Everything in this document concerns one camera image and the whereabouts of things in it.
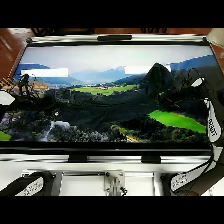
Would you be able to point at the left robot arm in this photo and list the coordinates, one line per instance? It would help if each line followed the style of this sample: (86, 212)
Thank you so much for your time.
(33, 185)

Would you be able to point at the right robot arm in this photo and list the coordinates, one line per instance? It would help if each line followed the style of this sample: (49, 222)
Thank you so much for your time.
(213, 124)

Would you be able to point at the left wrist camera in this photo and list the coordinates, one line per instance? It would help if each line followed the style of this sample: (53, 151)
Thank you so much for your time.
(24, 83)

